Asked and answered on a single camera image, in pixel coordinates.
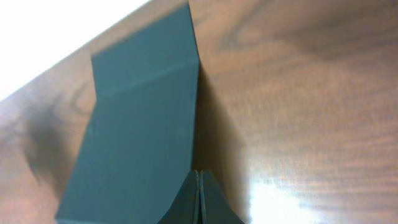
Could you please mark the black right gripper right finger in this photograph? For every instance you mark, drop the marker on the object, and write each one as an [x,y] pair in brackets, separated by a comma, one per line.
[215,208]

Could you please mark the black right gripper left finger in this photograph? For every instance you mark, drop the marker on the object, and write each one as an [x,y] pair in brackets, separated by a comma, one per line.
[185,206]

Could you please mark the dark green box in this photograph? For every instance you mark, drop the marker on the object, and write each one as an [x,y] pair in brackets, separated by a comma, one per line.
[138,145]

